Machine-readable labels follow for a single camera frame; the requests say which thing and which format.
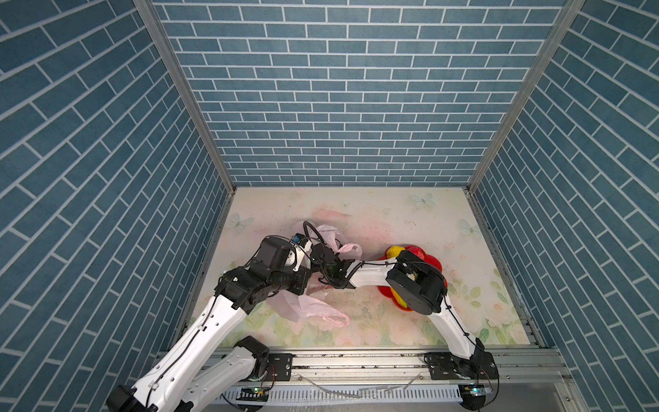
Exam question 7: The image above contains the red fake fruit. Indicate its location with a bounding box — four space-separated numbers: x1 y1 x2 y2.
405 245 426 261

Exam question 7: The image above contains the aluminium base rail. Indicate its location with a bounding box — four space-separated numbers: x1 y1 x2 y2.
135 347 588 412

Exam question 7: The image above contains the pink plastic bag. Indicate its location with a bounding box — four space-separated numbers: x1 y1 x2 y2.
266 224 363 327

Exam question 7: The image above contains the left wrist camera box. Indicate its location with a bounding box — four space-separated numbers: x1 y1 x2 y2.
256 235 312 273

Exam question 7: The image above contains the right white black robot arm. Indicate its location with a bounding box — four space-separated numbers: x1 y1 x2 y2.
310 244 499 379

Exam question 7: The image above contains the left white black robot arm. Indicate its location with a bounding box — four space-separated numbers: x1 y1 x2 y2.
106 264 312 411

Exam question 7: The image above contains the right black corrugated cable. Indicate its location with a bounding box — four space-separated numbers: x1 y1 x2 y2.
302 220 341 259

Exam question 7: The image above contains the yellow fake banana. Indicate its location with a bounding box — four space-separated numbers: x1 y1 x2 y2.
391 288 408 310

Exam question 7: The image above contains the red flower-shaped plate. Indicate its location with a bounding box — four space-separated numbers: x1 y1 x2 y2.
374 249 448 316

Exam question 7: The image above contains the yellow round fake fruit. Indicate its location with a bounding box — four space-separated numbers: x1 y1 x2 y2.
385 245 405 259

